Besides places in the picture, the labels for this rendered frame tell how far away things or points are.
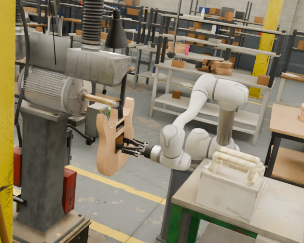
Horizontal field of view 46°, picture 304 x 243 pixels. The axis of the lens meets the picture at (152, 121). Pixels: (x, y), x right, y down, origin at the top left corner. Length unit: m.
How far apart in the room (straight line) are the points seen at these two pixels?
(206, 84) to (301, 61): 10.67
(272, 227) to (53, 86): 1.36
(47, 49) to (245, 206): 1.35
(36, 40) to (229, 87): 1.14
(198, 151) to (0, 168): 1.68
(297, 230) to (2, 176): 1.28
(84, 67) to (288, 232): 1.26
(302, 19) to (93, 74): 11.18
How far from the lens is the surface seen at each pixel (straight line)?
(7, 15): 1.12
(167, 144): 1.70
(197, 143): 2.61
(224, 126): 2.36
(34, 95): 2.18
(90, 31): 1.89
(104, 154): 1.88
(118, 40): 1.99
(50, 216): 2.55
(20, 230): 2.57
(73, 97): 2.05
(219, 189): 1.70
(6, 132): 1.20
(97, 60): 1.84
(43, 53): 2.15
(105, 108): 2.38
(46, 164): 2.31
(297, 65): 12.76
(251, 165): 1.63
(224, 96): 2.14
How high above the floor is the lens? 1.82
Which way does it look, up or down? 19 degrees down
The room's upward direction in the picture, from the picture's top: 8 degrees clockwise
